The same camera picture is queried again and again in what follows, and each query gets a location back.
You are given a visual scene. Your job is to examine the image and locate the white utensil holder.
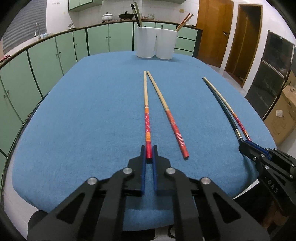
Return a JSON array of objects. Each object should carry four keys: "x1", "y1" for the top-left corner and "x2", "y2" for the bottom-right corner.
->
[{"x1": 135, "y1": 26, "x2": 178, "y2": 60}]

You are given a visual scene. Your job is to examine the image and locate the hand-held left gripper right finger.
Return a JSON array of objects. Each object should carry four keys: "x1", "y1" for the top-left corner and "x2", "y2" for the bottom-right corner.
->
[{"x1": 151, "y1": 145, "x2": 271, "y2": 241}]

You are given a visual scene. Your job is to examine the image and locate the wooden door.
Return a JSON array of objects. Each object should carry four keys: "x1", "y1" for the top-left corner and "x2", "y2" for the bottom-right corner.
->
[{"x1": 196, "y1": 0, "x2": 234, "y2": 68}]

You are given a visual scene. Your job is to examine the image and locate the green base kitchen cabinets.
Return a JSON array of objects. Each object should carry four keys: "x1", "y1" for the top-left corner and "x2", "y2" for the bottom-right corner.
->
[{"x1": 0, "y1": 19, "x2": 200, "y2": 160}]

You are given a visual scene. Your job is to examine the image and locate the black chopstick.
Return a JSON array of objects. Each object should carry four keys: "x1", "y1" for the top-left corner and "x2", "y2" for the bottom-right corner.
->
[
  {"x1": 130, "y1": 3, "x2": 140, "y2": 28},
  {"x1": 202, "y1": 77, "x2": 244, "y2": 142}
]

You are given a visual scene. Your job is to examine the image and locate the blue tablecloth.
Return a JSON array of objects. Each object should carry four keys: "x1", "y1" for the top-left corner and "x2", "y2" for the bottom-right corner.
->
[{"x1": 11, "y1": 49, "x2": 278, "y2": 232}]

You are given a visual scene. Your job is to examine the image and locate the black glass cabinet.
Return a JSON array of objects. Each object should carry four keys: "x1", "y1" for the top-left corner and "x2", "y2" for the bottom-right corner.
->
[{"x1": 245, "y1": 30, "x2": 296, "y2": 121}]

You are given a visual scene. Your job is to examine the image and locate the wooden door frame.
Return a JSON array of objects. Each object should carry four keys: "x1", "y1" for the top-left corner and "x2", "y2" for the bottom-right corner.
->
[{"x1": 225, "y1": 4, "x2": 263, "y2": 88}]

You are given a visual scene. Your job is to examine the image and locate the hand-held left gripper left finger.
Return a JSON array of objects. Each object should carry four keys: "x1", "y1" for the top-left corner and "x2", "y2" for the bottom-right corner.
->
[{"x1": 27, "y1": 145, "x2": 148, "y2": 241}]

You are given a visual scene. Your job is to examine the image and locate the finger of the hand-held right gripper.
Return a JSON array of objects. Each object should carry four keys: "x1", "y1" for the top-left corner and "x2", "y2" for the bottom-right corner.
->
[
  {"x1": 245, "y1": 141, "x2": 271, "y2": 159},
  {"x1": 239, "y1": 142, "x2": 263, "y2": 163}
]

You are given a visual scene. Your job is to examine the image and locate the grey window blind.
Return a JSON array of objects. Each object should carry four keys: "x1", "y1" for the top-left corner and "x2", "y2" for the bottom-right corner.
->
[{"x1": 2, "y1": 0, "x2": 48, "y2": 54}]

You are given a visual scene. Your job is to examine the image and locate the red floral bamboo chopstick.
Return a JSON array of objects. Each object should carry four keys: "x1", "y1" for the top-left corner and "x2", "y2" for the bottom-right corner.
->
[{"x1": 144, "y1": 70, "x2": 154, "y2": 159}]

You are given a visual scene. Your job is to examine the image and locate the red patterned bamboo chopstick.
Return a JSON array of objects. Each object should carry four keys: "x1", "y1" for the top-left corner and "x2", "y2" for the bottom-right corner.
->
[{"x1": 203, "y1": 77, "x2": 252, "y2": 141}]

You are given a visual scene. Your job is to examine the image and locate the red striped bamboo chopstick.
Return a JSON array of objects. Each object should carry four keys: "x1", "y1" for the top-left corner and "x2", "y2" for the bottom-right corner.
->
[{"x1": 147, "y1": 71, "x2": 190, "y2": 161}]

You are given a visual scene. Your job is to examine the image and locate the black wok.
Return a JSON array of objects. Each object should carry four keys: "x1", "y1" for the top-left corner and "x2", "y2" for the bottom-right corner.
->
[{"x1": 118, "y1": 11, "x2": 135, "y2": 20}]

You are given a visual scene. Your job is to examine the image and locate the brown wooden chopstick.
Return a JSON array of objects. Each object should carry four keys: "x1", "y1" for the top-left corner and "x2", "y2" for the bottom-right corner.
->
[{"x1": 178, "y1": 14, "x2": 194, "y2": 32}]

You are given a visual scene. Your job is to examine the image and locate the cardboard box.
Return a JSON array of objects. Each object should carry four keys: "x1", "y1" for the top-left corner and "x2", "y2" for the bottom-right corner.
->
[{"x1": 263, "y1": 84, "x2": 296, "y2": 147}]

